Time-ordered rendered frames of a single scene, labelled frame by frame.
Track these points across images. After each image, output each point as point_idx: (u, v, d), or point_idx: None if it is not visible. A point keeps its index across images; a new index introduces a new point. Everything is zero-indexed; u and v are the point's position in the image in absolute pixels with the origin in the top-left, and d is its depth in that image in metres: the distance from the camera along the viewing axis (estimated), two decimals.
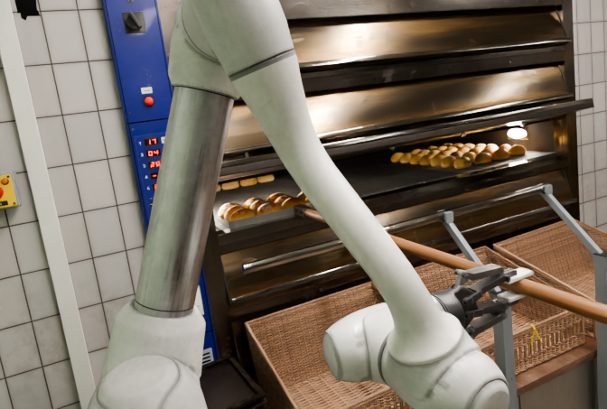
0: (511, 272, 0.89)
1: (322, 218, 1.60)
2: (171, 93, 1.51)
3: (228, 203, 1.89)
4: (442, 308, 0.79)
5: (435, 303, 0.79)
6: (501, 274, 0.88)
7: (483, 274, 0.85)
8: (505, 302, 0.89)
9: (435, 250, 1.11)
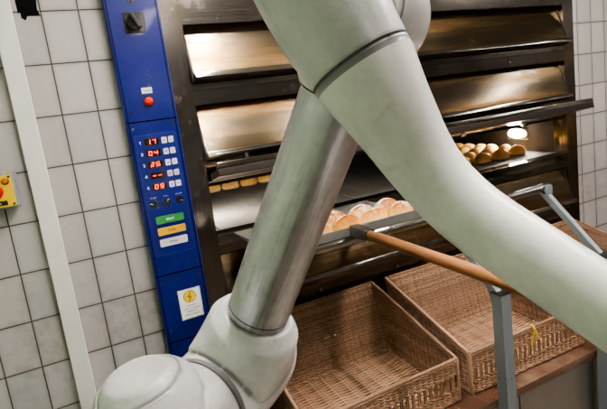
0: None
1: (394, 246, 1.24)
2: (171, 93, 1.51)
3: None
4: None
5: None
6: None
7: None
8: None
9: None
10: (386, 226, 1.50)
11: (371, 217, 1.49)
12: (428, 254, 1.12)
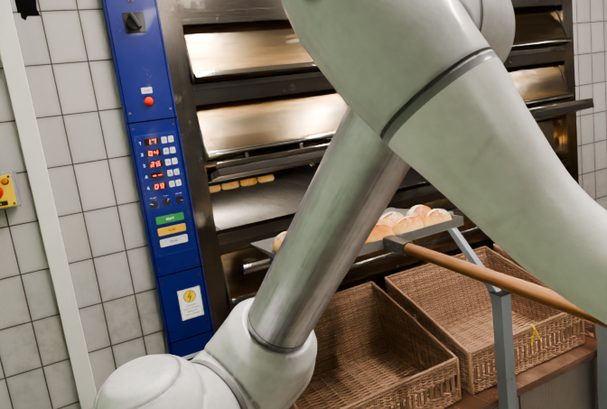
0: None
1: (440, 262, 1.08)
2: (171, 93, 1.51)
3: (287, 232, 1.37)
4: None
5: None
6: None
7: None
8: None
9: None
10: (422, 237, 1.34)
11: (406, 227, 1.34)
12: (485, 274, 0.96)
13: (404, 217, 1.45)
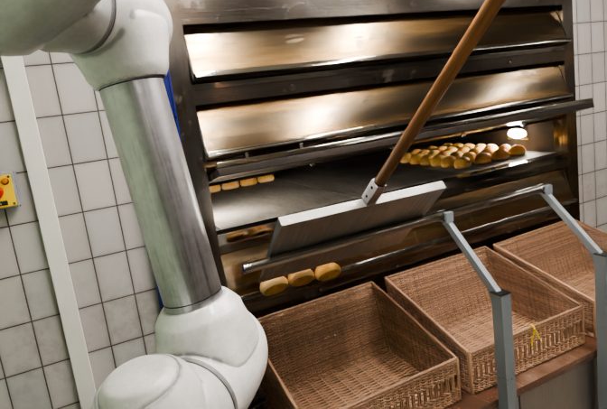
0: None
1: (395, 150, 1.16)
2: (171, 93, 1.51)
3: None
4: None
5: None
6: None
7: None
8: None
9: None
10: (405, 197, 1.38)
11: None
12: (416, 111, 1.06)
13: None
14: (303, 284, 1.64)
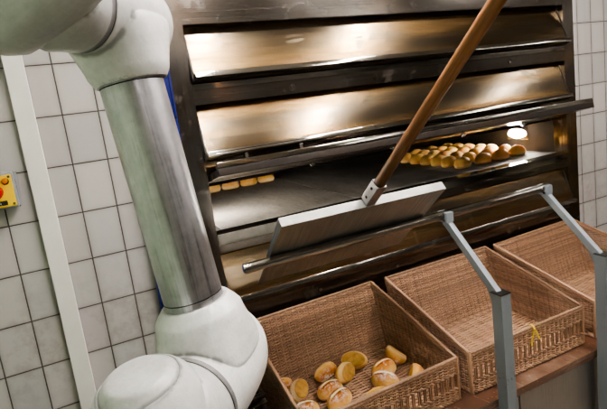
0: None
1: (394, 152, 1.16)
2: (171, 93, 1.51)
3: (303, 403, 1.52)
4: None
5: None
6: None
7: None
8: None
9: None
10: (405, 198, 1.38)
11: (382, 369, 1.68)
12: (416, 113, 1.06)
13: (395, 380, 1.61)
14: None
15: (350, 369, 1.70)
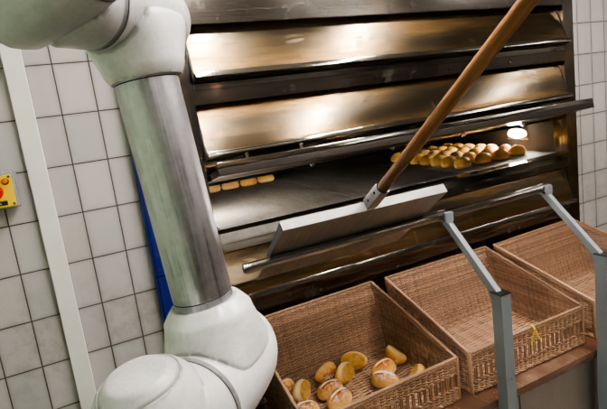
0: None
1: (399, 160, 1.15)
2: None
3: (303, 403, 1.52)
4: None
5: None
6: None
7: None
8: None
9: None
10: (406, 200, 1.38)
11: (382, 369, 1.68)
12: (424, 124, 1.05)
13: (395, 380, 1.61)
14: None
15: (350, 369, 1.70)
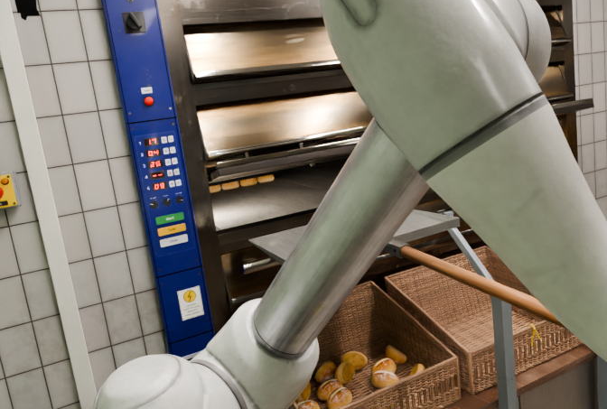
0: None
1: (436, 267, 1.10)
2: (171, 93, 1.51)
3: (303, 403, 1.52)
4: None
5: None
6: None
7: None
8: None
9: None
10: (418, 238, 1.36)
11: (382, 369, 1.68)
12: (480, 282, 0.98)
13: (395, 380, 1.61)
14: None
15: (350, 369, 1.70)
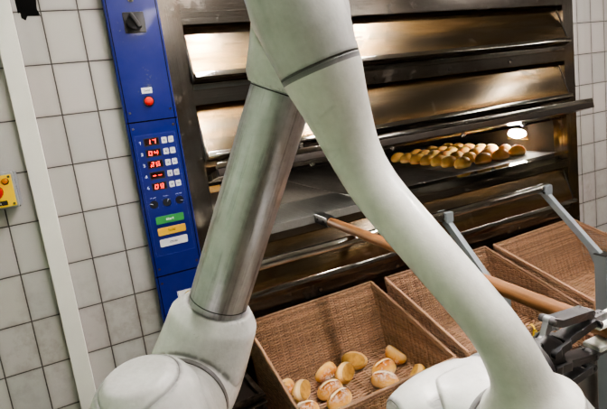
0: (602, 315, 0.74)
1: (348, 230, 1.45)
2: (171, 93, 1.51)
3: (303, 403, 1.52)
4: None
5: None
6: (592, 318, 0.73)
7: (574, 320, 0.70)
8: (594, 351, 0.74)
9: (496, 279, 0.96)
10: (347, 214, 1.71)
11: (382, 369, 1.68)
12: (373, 237, 1.33)
13: (395, 380, 1.61)
14: None
15: (350, 369, 1.70)
